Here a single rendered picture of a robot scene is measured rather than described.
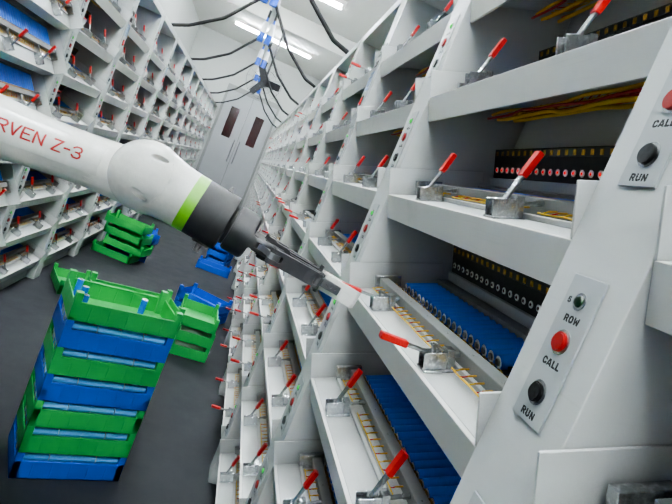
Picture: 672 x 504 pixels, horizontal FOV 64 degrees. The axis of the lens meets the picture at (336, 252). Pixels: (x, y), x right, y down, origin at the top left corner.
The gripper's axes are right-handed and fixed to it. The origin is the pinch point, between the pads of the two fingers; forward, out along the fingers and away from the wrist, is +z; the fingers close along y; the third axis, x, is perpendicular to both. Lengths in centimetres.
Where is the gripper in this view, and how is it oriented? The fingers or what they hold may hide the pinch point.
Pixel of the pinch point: (337, 289)
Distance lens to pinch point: 89.6
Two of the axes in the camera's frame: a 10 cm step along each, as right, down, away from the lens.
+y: 1.6, 1.7, -9.7
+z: 8.3, 5.1, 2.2
